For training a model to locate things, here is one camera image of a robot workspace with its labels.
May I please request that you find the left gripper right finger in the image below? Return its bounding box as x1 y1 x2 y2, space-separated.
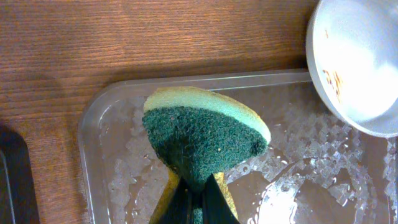
201 174 239 224

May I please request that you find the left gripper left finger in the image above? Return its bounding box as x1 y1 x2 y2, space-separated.
156 179 193 224

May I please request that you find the green yellow sponge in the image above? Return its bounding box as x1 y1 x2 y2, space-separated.
142 86 271 223

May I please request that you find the pale grey plate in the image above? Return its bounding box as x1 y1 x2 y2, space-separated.
305 0 397 138

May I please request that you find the brown tray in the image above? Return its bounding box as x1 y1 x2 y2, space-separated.
78 70 397 223

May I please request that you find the black tray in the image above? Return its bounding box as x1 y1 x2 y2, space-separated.
1 125 40 223

